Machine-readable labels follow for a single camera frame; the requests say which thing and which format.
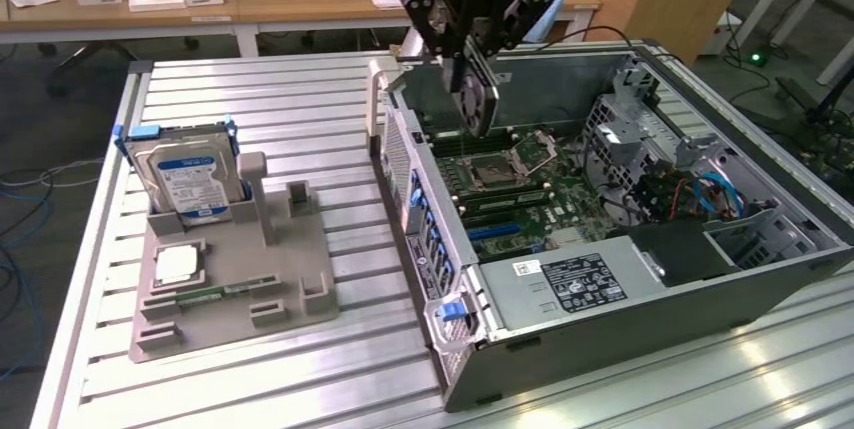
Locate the black graphics card with fan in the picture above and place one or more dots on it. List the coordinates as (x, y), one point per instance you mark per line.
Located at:
(482, 99)

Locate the metal socket cover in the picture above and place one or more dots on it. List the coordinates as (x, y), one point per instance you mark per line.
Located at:
(544, 149)

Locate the grey perforated disk bay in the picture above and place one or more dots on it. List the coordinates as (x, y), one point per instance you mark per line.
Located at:
(621, 139)

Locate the CPU socket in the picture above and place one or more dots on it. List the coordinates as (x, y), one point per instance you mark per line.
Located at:
(497, 171)

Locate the installed RAM stick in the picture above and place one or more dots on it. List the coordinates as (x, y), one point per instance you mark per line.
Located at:
(501, 203)

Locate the hard disk in blue caddy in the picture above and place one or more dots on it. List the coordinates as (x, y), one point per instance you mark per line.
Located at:
(194, 179)

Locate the black chair base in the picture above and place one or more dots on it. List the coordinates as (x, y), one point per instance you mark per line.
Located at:
(67, 64)

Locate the grey power supply unit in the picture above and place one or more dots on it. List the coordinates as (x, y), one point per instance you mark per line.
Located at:
(521, 299)

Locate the blue case latch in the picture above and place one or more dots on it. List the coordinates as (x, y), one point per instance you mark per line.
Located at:
(449, 311)

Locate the white paper card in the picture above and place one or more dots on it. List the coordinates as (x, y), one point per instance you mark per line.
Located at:
(34, 0)

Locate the silver CPU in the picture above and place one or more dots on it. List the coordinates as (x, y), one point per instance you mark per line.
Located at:
(179, 265)

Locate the green RAM stick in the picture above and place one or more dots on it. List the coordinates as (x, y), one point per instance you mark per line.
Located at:
(214, 292)

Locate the grey plastic parts rack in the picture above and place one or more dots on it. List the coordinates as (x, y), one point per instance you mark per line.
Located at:
(234, 319)

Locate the dark grey open PC case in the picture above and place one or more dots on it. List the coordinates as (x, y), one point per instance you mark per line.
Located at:
(601, 349)

